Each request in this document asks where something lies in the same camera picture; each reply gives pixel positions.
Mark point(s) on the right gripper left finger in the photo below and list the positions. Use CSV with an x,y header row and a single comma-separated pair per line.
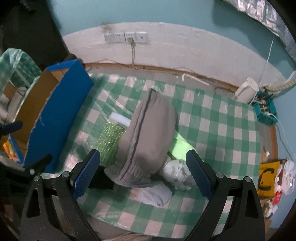
x,y
39,219

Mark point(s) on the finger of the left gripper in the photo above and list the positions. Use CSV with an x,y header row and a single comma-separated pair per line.
x,y
40,166
9,128

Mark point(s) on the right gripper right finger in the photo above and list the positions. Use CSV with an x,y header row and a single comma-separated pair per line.
x,y
245,220

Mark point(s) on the green sparkly scrub cloth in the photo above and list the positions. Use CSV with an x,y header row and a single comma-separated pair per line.
x,y
107,144

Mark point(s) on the white blue striped sock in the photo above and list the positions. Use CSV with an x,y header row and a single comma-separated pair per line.
x,y
177,174

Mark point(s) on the light grey knit cloth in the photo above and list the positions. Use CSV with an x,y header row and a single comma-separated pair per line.
x,y
157,195

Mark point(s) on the neon green cloth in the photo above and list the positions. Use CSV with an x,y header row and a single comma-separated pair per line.
x,y
179,147

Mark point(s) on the grey towel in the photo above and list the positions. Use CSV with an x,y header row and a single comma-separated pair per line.
x,y
143,148

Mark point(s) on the orange snack package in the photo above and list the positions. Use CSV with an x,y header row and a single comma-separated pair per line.
x,y
13,151

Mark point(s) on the yellow black bag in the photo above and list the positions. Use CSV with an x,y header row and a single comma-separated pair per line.
x,y
266,179

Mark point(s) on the blue cardboard box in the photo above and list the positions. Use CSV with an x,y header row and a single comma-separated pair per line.
x,y
48,111

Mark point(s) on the green checkered tablecloth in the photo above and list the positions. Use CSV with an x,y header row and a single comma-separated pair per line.
x,y
224,133

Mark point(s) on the teal plastic basket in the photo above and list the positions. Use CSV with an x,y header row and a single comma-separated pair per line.
x,y
265,109

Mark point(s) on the white electric kettle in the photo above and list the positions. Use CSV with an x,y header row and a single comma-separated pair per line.
x,y
246,91

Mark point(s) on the silver foil curtain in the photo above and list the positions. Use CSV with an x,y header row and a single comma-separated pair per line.
x,y
263,12

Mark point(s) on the white wall socket strip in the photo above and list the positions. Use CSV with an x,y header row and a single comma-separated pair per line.
x,y
121,37

